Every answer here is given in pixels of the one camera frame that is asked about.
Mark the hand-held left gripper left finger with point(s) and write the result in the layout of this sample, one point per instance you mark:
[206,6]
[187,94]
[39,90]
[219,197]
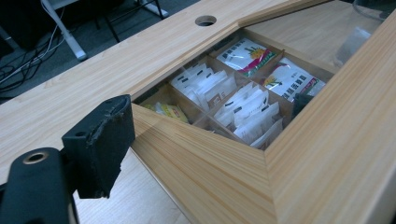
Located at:
[99,146]

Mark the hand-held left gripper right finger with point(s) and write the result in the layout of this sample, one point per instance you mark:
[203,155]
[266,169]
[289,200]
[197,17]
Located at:
[301,102]

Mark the wooden tea box with glass lid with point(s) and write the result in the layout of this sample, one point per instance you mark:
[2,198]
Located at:
[327,140]

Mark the clear glass cup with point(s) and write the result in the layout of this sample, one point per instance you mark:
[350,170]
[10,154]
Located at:
[369,9]

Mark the white black-label packets right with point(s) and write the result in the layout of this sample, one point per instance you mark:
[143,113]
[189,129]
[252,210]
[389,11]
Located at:
[292,79]

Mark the row of white tea sachets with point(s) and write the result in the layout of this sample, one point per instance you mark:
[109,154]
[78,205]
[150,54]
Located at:
[252,118]
[205,84]

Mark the stack of colourful printed packets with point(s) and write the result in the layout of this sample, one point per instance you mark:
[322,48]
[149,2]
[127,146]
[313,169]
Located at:
[246,56]

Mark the pile of yellow tea bags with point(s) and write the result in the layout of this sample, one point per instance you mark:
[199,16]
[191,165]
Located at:
[171,111]

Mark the white desk leg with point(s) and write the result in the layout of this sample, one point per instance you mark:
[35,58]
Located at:
[67,34]
[155,8]

